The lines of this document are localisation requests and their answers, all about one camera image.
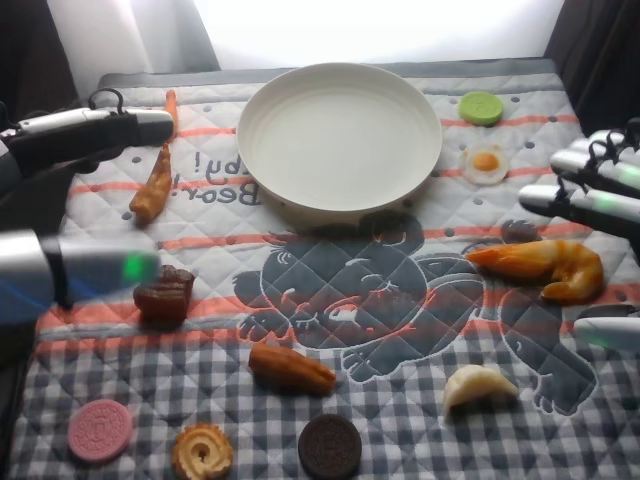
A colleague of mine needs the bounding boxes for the golden fried toy shrimp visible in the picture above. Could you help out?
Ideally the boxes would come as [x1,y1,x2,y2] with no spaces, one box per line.
[129,143,174,227]

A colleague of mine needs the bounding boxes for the white round plate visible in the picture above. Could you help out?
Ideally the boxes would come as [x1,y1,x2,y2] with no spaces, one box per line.
[236,61,444,215]

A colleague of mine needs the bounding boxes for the green round toy cookie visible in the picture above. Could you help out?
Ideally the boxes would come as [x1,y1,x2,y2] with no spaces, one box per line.
[458,91,504,126]

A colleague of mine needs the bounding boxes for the dark curtain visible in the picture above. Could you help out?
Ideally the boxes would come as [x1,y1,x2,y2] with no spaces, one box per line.
[542,0,640,139]
[0,0,222,132]

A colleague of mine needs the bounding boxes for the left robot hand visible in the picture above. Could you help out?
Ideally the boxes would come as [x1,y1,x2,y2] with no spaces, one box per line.
[0,88,177,327]

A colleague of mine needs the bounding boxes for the brown toy bread roll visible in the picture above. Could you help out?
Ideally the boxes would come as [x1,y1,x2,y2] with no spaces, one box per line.
[248,342,337,396]

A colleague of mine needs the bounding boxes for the brown braised meat piece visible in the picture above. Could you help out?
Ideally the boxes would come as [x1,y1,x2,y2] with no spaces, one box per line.
[132,265,196,329]

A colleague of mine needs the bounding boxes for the pink sandwich toy cookie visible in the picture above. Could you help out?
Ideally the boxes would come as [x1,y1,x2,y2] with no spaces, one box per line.
[68,400,134,464]

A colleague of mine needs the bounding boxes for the grey quilt with printed bear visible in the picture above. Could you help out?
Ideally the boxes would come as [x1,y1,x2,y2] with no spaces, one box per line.
[9,58,640,480]

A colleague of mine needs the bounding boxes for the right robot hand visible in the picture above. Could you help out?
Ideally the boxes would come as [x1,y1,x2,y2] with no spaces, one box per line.
[518,117,640,352]

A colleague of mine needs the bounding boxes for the white toy dumpling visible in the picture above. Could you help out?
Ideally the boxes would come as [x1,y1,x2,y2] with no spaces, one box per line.
[443,364,520,415]

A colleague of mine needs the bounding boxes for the toy fried egg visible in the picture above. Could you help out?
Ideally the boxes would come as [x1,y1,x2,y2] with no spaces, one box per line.
[460,143,510,187]

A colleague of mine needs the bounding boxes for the orange pastry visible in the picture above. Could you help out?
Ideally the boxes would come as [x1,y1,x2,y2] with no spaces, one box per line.
[465,239,605,304]

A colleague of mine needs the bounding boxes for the dark chocolate sandwich toy cookie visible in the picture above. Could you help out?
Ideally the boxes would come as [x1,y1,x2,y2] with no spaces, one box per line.
[297,413,363,479]

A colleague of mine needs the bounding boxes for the yellow butter toy cookie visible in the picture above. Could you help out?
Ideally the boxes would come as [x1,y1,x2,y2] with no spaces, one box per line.
[172,422,235,480]

